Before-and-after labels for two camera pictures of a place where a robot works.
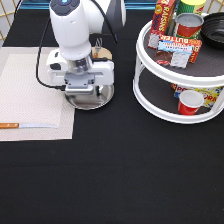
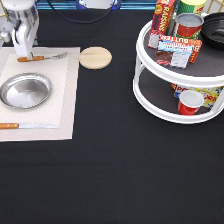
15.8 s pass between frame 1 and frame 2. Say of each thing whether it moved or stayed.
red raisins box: stayed
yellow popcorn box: stayed
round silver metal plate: moved
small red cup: stayed
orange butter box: stayed
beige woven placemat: stayed
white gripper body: moved
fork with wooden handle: moved
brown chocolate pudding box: stayed
